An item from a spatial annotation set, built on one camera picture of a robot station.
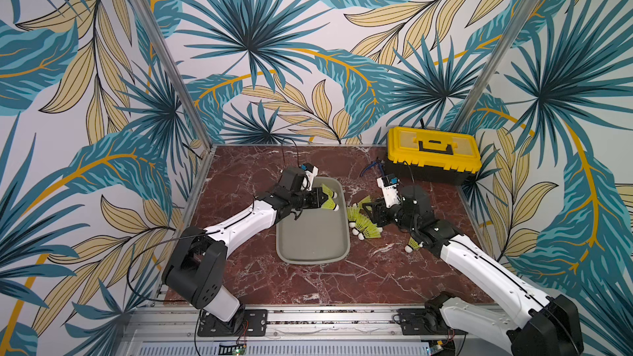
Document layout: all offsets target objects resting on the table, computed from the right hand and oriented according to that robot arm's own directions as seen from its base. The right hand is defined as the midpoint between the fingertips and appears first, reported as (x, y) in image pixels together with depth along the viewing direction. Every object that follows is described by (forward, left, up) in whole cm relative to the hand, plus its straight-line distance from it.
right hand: (371, 201), depth 80 cm
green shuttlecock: (+14, +12, -16) cm, 24 cm away
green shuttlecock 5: (0, +1, -14) cm, 14 cm away
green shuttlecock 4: (+3, +4, -15) cm, 16 cm away
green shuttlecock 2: (+3, +13, -6) cm, 15 cm away
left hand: (+3, +14, -3) cm, 14 cm away
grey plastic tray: (-3, +18, -19) cm, 26 cm away
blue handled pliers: (+32, -12, -17) cm, 38 cm away
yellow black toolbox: (+20, -27, -1) cm, 34 cm away
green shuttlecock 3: (+10, -2, -14) cm, 17 cm away
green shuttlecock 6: (-4, -2, -15) cm, 15 cm away
